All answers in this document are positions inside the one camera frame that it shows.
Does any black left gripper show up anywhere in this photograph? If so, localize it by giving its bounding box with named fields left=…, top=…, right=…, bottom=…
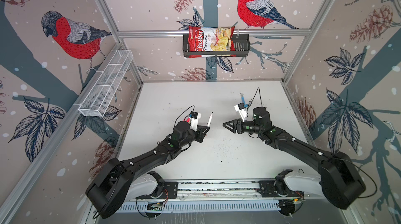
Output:
left=179, top=125, right=210, bottom=148

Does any white whiteboard marker pen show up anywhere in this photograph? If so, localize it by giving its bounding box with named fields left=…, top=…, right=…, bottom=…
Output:
left=207, top=112, right=213, bottom=127

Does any blue marker pen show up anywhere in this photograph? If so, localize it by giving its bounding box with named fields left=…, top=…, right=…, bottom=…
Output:
left=240, top=93, right=246, bottom=104

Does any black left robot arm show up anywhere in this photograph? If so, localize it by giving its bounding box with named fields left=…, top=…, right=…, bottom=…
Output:
left=86, top=121, right=210, bottom=218

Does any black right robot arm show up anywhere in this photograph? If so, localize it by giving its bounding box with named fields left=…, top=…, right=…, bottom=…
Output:
left=223, top=107, right=366, bottom=209

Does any red cassava chips bag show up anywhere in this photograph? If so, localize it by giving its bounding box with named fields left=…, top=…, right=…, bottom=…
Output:
left=188, top=26, right=235, bottom=53

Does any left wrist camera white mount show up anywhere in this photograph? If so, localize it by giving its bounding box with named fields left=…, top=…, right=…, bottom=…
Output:
left=189, top=111, right=201, bottom=132

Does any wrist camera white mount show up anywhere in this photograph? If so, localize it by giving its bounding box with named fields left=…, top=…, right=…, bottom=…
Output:
left=235, top=102, right=247, bottom=122
left=189, top=111, right=201, bottom=132

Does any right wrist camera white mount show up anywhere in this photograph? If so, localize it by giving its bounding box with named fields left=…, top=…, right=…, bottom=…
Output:
left=235, top=102, right=247, bottom=122

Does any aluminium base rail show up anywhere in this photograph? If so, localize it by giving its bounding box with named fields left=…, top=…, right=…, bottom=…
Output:
left=90, top=178, right=323, bottom=201

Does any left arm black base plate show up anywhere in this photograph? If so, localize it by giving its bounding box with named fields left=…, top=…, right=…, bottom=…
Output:
left=137, top=181, right=178, bottom=200

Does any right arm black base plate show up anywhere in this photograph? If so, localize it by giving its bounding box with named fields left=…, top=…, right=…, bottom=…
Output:
left=257, top=180, right=305, bottom=198

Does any black wire wall basket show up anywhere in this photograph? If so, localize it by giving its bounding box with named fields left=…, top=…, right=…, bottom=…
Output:
left=182, top=34, right=250, bottom=59

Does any white wire mesh shelf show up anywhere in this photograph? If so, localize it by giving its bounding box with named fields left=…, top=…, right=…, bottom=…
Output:
left=78, top=50, right=133, bottom=117

